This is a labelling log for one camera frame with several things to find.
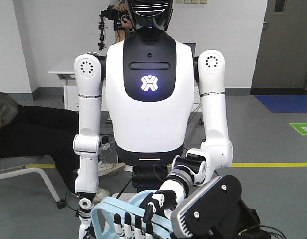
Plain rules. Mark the green floor sign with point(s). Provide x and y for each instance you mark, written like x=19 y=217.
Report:
x=301 y=128

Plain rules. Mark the white folding table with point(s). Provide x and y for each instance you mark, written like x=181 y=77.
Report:
x=66 y=84

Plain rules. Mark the blue floor mat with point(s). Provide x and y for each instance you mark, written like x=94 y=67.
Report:
x=284 y=103

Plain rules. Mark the seated person in grey jacket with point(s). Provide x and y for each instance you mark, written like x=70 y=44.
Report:
x=40 y=131

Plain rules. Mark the white black humanoid robot torso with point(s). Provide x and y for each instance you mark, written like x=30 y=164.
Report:
x=149 y=87

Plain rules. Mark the black white humanoid robot hand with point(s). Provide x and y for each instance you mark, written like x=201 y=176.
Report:
x=151 y=219

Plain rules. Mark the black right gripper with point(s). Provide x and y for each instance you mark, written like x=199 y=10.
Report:
x=228 y=220

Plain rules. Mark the grey brown door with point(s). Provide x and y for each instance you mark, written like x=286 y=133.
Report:
x=281 y=64

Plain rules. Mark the person holding camera rig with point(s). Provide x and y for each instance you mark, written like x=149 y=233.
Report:
x=116 y=12

